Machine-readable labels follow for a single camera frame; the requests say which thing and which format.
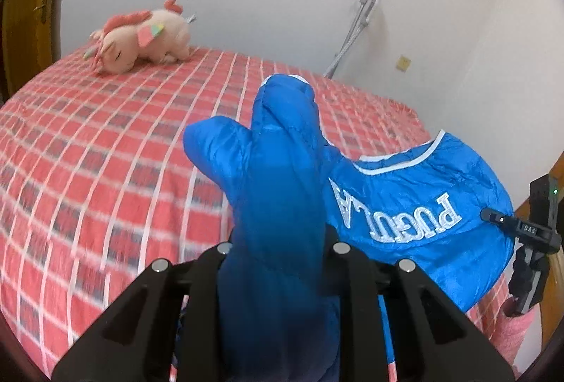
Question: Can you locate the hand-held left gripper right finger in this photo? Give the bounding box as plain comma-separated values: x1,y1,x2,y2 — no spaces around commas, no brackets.
324,228,516,382

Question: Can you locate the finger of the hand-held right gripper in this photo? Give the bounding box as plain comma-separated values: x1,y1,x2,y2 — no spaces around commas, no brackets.
480,208,520,234

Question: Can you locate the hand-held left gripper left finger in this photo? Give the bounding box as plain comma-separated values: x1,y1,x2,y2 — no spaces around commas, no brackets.
53,243,234,382

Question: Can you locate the blue puffer jacket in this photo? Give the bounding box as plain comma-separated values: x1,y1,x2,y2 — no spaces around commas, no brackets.
176,74,516,382

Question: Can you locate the pink checked cloth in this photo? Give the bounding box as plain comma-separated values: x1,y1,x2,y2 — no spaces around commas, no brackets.
493,298,536,367

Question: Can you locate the red plaid bed blanket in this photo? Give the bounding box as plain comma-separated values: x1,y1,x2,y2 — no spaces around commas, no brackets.
0,45,521,382

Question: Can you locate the pink plush unicorn toy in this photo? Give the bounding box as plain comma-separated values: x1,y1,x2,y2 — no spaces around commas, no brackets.
86,0,197,76

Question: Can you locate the wooden door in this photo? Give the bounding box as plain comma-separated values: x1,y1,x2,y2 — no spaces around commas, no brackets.
0,0,73,101

